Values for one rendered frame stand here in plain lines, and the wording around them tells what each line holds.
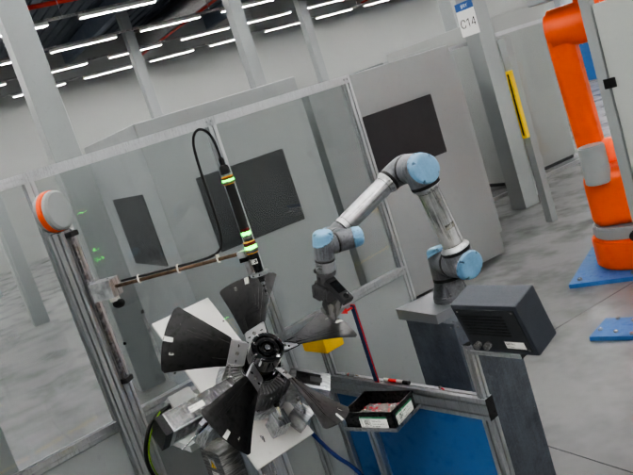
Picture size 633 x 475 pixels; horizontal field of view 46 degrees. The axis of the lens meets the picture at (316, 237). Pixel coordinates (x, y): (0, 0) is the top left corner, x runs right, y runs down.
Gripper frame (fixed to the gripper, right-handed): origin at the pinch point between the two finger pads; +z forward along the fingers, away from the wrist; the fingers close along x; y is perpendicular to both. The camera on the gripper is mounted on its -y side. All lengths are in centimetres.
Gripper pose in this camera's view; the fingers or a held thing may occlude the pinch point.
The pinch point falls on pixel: (334, 319)
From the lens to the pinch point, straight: 282.6
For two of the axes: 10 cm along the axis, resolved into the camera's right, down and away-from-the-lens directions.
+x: -7.4, 3.3, -5.8
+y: -6.6, -2.3, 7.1
